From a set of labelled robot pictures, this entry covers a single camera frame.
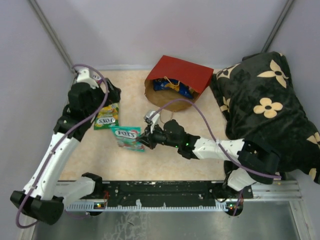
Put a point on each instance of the blue snack packet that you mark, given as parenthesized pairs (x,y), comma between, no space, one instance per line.
(162,84)

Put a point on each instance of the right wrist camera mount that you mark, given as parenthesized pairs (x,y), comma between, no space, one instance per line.
(152,117)

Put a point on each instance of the purple snack packet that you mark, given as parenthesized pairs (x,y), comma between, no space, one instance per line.
(97,78)

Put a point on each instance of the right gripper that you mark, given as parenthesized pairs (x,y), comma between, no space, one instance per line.
(145,139)

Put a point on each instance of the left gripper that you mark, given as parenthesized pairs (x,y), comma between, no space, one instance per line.
(113,95)

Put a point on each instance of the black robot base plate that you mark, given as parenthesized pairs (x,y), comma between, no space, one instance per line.
(163,193)

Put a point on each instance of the green Fox's spring tea packet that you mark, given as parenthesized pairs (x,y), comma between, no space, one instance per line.
(107,117)

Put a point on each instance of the black floral blanket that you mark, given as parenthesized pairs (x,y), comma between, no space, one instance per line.
(257,97)

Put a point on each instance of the teal Fox's candy packet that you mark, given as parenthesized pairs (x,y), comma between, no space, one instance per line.
(126,137)

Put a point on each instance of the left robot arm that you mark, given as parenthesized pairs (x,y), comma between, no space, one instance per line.
(39,198)

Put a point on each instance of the red paper bag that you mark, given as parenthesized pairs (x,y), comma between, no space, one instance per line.
(191,74)

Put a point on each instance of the aluminium frame rail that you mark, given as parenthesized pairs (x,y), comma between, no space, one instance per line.
(279,191)

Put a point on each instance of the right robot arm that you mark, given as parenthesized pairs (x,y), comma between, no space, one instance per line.
(247,160)

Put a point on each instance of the twisted paper bag handle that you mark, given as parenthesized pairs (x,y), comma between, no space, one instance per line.
(165,115)

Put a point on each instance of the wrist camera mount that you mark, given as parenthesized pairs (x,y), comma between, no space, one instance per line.
(152,117)
(84,75)

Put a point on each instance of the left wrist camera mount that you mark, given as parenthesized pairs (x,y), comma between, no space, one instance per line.
(84,75)

